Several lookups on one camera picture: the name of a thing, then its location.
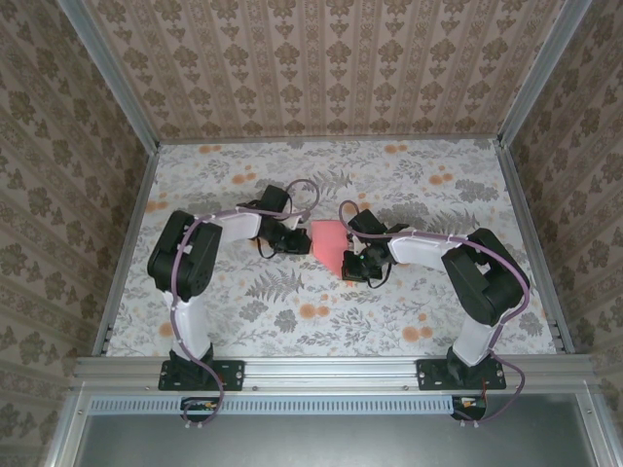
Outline black connector board with wires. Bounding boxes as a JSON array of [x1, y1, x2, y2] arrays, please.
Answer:
[[180, 396, 219, 422], [451, 394, 489, 420]]

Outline aluminium side rail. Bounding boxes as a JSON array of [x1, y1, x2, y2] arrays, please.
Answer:
[[92, 145, 162, 359], [495, 140, 578, 356]]

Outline grey metal panel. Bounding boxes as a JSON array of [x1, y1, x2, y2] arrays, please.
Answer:
[[43, 388, 623, 467]]

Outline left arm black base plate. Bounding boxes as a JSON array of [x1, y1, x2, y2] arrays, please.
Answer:
[[158, 358, 245, 392]]

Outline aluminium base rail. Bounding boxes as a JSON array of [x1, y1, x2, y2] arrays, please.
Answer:
[[70, 355, 603, 393]]

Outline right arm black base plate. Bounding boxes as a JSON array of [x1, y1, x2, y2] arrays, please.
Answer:
[[416, 358, 507, 392]]

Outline grey slotted cable duct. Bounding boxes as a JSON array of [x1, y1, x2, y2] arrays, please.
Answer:
[[90, 394, 457, 415]]

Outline pink cloth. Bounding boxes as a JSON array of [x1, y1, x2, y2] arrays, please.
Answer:
[[310, 219, 354, 278]]

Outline aluminium frame post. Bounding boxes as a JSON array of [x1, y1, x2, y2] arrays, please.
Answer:
[[55, 0, 162, 155], [495, 0, 595, 147]]

